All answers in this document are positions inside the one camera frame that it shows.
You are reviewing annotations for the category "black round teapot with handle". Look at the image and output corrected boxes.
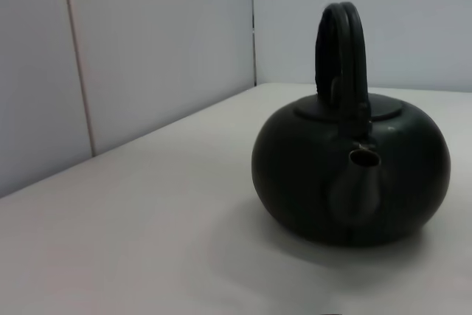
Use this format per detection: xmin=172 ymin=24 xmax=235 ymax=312
xmin=251 ymin=1 xmax=452 ymax=248

